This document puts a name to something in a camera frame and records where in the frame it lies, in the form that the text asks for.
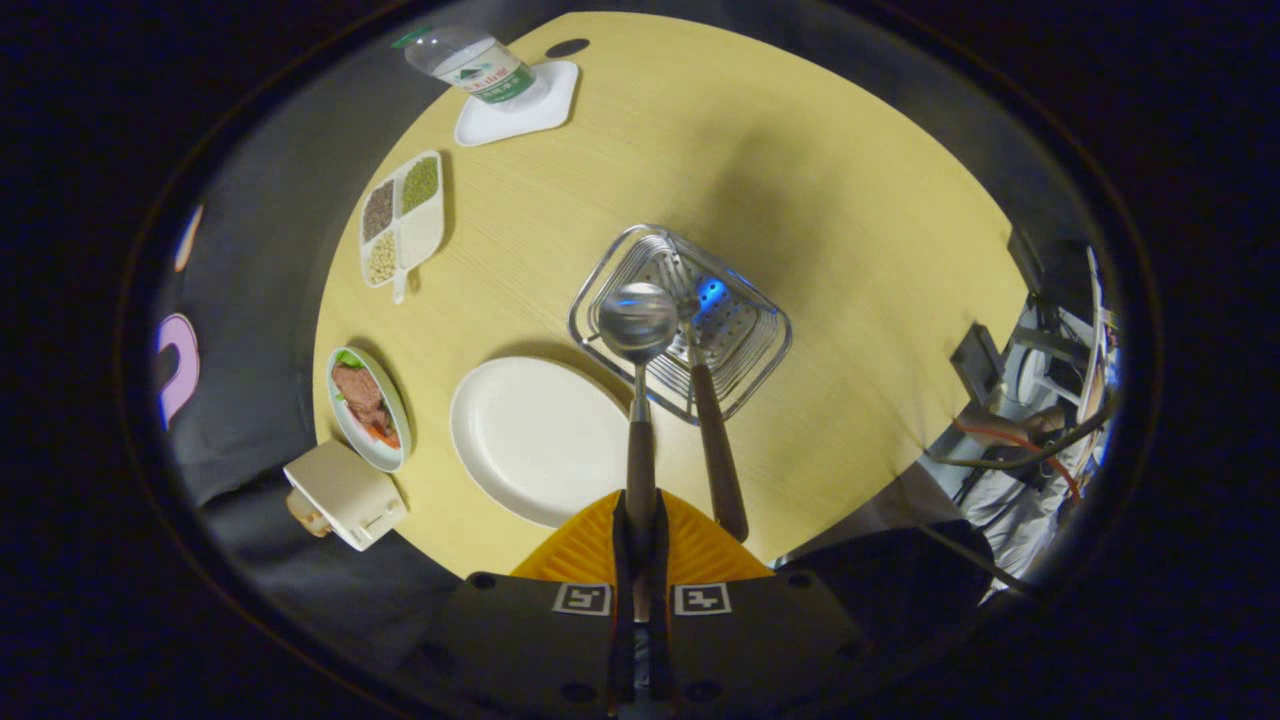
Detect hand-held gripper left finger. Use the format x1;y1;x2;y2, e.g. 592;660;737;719
440;490;641;719

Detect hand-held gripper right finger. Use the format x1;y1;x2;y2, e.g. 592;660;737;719
655;490;871;719

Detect wooden handled metal fork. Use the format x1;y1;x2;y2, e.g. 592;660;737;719
672;295;751;544

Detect wooden handled metal spoon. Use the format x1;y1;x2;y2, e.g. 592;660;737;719
598;282;681;623

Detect white round plate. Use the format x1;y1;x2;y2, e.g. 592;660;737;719
449;357;641;529

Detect green rimmed food plate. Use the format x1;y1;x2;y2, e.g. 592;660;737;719
326;346;413;473

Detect white toaster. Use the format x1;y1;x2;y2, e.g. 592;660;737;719
283;440;409;552

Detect toasted bread slice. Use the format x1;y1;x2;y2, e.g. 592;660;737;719
287;490;331;538

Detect brown meat slices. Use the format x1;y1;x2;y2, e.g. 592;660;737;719
332;362;391;433

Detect black box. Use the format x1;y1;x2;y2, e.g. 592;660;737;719
950;322;1006;406

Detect white divided dish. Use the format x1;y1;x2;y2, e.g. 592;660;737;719
359;150;446;304

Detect green beans pile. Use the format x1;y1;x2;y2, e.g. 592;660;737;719
402;156;441;213

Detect dark beans pile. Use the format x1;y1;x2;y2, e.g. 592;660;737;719
363;180;397;241

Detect white coaster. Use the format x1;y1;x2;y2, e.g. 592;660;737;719
454;60;581;148

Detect black backdrop cloth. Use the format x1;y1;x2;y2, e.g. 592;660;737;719
150;20;471;671

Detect clear plastic water bottle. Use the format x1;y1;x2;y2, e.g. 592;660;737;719
392;25;538;105

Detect metal wire basket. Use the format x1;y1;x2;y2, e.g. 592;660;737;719
567;224;794;426

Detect black cable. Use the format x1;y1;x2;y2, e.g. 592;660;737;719
925;395;1116;471

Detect red cable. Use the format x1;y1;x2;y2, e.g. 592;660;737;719
955;418;1083;501

